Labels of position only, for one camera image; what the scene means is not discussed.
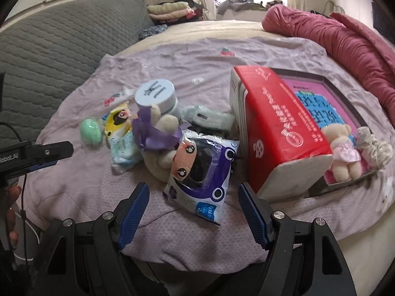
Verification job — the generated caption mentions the black cable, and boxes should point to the black cable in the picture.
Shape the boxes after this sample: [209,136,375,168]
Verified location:
[17,175,31,267]

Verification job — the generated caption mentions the white patterned cloth toy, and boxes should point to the white patterned cloth toy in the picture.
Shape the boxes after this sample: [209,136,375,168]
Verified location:
[356,126,394,170]

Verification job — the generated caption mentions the blue patterned cloth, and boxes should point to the blue patterned cloth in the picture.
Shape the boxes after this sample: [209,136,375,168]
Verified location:
[139,25,169,40]

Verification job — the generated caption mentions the purple doll packet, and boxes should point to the purple doll packet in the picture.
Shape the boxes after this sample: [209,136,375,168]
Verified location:
[163,131,240,225]

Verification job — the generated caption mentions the white cable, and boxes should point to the white cable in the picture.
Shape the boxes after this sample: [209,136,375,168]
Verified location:
[14,218,41,261]

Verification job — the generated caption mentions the beige bed mattress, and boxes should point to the beige bed mattress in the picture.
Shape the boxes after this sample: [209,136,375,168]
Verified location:
[0,18,395,284]

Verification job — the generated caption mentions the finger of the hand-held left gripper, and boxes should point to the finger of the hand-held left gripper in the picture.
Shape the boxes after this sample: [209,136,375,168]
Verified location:
[26,141,75,163]
[6,160,60,180]

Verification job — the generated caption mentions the small teddy bear pink dress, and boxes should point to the small teddy bear pink dress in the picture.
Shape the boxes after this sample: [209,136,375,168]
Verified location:
[322,124,361,182]

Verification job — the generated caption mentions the pink book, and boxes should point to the pink book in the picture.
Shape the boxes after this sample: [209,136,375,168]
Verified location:
[282,78,368,185]

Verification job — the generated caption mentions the light blue clear packet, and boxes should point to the light blue clear packet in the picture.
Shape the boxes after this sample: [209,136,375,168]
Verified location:
[110,129,144,175]

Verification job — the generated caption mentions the yellow doll packet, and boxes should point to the yellow doll packet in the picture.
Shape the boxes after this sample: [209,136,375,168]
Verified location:
[101,102,139,148]

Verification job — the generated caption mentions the black wall television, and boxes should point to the black wall television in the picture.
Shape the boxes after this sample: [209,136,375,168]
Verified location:
[372,1,395,37]

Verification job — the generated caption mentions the dark cardboard box tray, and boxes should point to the dark cardboard box tray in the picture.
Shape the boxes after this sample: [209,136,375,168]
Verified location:
[275,68,381,198]

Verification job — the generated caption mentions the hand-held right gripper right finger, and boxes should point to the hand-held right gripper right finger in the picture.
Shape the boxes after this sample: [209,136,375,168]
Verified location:
[237,182,355,296]

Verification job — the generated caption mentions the purple printed bedsheet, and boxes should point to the purple printed bedsheet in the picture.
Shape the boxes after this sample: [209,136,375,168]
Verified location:
[19,34,395,267]

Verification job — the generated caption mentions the pink quilt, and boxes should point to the pink quilt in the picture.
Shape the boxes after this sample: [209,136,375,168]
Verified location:
[262,4,395,127]

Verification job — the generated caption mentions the doll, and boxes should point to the doll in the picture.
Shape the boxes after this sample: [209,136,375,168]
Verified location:
[133,105,186,182]

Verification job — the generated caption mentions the red tissue pack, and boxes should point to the red tissue pack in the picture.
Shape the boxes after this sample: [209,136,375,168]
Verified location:
[229,66,334,204]

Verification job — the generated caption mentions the dark clothes pile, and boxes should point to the dark clothes pile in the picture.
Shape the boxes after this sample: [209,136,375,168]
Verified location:
[174,0,204,19]

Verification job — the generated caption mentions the grey clothes heap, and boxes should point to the grey clothes heap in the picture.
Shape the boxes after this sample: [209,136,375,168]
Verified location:
[216,0,287,14]

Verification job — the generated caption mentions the pale green packet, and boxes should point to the pale green packet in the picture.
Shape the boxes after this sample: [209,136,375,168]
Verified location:
[180,105,235,131]

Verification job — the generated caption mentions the white labelled cup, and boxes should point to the white labelled cup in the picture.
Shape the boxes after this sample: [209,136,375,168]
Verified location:
[134,79,179,119]

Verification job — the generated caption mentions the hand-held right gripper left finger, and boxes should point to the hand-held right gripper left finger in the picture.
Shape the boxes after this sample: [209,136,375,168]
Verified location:
[34,182,152,296]

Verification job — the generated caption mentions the person's left hand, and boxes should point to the person's left hand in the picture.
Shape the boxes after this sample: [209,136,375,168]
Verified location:
[5,184,23,249]

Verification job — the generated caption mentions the grey quilted cushion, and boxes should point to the grey quilted cushion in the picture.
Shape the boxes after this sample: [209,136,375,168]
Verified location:
[0,0,155,148]

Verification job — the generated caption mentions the pile of folded clothes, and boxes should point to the pile of folded clothes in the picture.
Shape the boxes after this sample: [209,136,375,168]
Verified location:
[146,1,198,27]

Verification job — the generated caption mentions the green egg-shaped sponge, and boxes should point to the green egg-shaped sponge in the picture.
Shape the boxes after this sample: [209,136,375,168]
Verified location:
[80,119,102,145]

